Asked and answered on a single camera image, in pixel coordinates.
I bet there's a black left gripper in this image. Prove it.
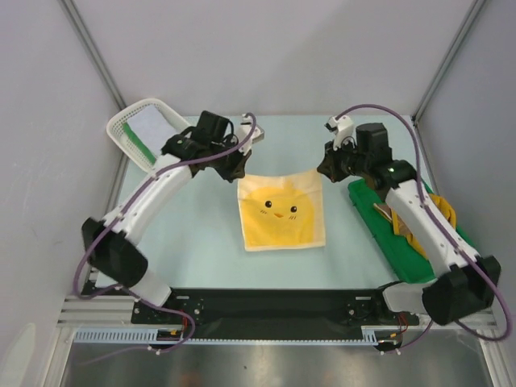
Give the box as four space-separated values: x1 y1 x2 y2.
208 135 251 183

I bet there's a yellow cloth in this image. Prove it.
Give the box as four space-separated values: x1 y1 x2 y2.
237 169 326 252

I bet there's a brown patterned cloth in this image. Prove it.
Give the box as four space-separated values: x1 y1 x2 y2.
372 193 459 259

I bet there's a light blue cloth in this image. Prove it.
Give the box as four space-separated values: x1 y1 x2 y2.
127 105 177 157

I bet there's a green microfiber towel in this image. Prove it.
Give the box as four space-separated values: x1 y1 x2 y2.
123 123 156 166

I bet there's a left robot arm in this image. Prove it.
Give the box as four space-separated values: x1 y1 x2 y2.
81 111 259 323

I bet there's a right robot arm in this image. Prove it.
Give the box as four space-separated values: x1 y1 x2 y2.
317 116 501 326

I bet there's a white perforated plastic basket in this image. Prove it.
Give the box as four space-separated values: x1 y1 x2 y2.
106 98 190 172

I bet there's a green plastic tray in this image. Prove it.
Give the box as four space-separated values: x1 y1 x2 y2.
347 179 475 285

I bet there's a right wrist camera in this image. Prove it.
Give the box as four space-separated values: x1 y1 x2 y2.
325 115 355 151

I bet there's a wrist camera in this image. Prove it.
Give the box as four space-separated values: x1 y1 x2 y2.
325 115 355 151
235 113 265 155

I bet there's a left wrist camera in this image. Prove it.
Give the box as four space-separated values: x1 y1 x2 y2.
235 113 265 155

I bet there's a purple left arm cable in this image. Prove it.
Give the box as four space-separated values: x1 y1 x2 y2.
72 111 259 366

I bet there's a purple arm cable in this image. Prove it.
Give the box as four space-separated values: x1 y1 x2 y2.
338 103 510 356
72 111 259 366

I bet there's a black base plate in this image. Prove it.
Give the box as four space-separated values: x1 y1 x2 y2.
131 286 420 340

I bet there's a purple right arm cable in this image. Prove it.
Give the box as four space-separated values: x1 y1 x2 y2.
338 103 510 356

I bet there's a grey slotted cable duct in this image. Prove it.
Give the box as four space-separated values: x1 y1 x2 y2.
74 327 402 346

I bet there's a left aluminium frame post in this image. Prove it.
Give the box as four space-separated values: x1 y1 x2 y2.
58 0 127 110

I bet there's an aluminium frame post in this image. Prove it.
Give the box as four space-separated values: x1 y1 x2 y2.
411 0 489 124
58 0 127 110

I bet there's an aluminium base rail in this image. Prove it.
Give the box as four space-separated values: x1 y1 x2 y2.
57 295 497 330

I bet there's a right aluminium frame post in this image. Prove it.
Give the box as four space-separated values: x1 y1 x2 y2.
411 0 489 124

